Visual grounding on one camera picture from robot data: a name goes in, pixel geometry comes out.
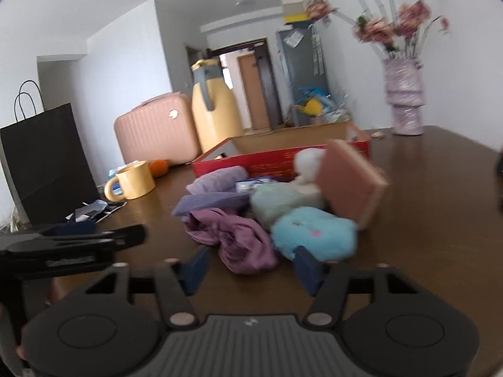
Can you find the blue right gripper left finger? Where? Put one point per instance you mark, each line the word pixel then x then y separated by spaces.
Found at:
pixel 194 271

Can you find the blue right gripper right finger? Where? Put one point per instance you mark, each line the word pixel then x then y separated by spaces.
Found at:
pixel 309 271

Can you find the light blue plush toy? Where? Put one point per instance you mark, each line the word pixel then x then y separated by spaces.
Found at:
pixel 325 236

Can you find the purple satin scrunchie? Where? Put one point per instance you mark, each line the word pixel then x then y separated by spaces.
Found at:
pixel 243 245

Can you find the brown sponge block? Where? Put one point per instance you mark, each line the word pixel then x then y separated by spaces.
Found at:
pixel 353 186

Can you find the blue tissue pack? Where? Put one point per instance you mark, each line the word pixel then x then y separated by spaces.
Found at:
pixel 249 185

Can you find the crumpled plastic wrappers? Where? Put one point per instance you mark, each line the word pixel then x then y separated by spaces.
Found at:
pixel 96 211

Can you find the purple blue cloth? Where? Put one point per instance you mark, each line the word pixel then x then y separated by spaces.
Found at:
pixel 210 200

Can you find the black paper bag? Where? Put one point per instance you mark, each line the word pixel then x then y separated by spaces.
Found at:
pixel 45 167

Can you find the yellow mug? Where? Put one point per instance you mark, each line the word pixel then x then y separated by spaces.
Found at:
pixel 135 181

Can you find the white yellow plush toy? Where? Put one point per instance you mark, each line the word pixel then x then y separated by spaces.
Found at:
pixel 307 164

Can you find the orange fruit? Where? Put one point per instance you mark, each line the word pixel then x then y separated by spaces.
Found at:
pixel 158 168

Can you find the red cardboard box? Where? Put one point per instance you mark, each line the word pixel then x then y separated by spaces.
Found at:
pixel 272 154

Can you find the pink small suitcase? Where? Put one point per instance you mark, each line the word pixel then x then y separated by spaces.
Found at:
pixel 161 128

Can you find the yellow thermos jug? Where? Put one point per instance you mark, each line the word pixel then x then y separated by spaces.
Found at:
pixel 215 110

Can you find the cluttered toy rack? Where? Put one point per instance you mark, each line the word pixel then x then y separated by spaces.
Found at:
pixel 315 106

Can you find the brown wooden door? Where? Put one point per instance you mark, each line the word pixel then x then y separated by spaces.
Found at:
pixel 254 92

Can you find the purple ceramic vase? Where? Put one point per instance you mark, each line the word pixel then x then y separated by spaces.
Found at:
pixel 405 95

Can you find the grey refrigerator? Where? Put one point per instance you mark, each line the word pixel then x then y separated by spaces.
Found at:
pixel 303 65

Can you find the dried pink roses bouquet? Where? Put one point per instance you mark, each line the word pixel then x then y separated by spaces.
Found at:
pixel 395 31

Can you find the yellow box on refrigerator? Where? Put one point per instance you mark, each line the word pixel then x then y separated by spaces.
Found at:
pixel 293 11

